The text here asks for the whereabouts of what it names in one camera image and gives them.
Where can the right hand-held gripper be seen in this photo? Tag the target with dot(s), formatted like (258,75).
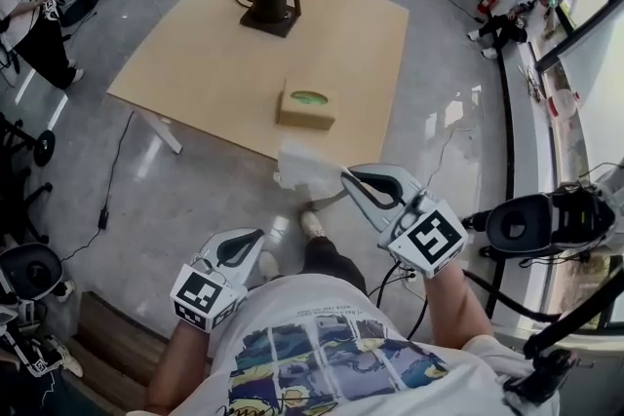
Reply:
(429,238)

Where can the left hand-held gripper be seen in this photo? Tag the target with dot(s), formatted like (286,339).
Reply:
(205,297)

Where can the white tissue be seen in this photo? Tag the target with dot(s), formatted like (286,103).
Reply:
(304,165)

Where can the person's right forearm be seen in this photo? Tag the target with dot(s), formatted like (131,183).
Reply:
(453,307)

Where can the person's left forearm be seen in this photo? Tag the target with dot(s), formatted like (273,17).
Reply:
(175,370)

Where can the person's left white shoe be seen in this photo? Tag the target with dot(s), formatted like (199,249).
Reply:
(268,265)

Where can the person's white shoe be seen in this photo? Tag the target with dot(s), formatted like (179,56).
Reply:
(312,225)
(268,265)

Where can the person's right white shoe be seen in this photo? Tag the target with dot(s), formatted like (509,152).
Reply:
(312,225)

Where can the person's white printed t-shirt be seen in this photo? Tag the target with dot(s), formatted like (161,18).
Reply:
(317,307)

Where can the white table leg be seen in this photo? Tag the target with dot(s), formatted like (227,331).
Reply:
(166,136)

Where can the black power adapter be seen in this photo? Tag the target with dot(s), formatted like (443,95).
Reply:
(103,218)

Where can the wooden bench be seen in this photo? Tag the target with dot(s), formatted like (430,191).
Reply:
(117,346)

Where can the dark square kettle base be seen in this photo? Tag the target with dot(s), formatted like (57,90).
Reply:
(273,30)

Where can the black office chair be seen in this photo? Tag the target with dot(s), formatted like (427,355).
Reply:
(29,204)

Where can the red canister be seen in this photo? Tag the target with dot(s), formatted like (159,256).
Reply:
(490,0)

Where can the black equipment stand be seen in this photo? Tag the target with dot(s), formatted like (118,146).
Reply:
(45,146)

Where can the black window frame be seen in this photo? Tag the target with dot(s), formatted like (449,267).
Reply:
(548,60)

